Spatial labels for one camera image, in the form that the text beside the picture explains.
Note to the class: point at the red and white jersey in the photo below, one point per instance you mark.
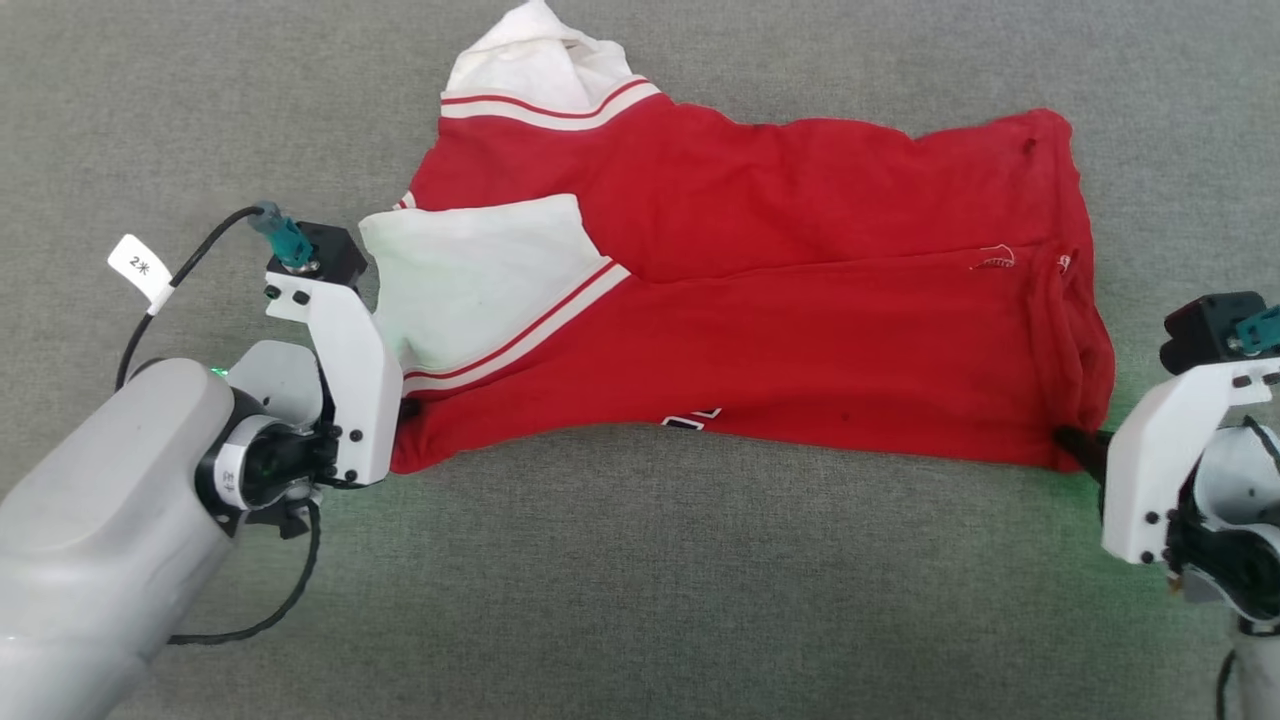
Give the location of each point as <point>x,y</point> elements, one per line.
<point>780,330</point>

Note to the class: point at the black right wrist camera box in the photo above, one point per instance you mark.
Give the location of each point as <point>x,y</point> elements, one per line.
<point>1200,330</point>

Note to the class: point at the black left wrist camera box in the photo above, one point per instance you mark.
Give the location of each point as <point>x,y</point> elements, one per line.
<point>335,255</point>

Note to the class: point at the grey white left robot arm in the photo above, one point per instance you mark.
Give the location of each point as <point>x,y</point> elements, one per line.
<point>90,520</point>

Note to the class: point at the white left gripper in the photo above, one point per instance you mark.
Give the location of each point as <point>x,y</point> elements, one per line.
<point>355,400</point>

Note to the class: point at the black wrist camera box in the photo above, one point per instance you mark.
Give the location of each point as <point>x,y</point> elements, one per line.
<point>335,255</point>
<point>1200,330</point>

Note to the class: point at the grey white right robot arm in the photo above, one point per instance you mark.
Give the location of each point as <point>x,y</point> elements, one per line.
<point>1260,680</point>

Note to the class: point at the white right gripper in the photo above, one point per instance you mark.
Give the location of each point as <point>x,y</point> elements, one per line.
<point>1150,470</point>

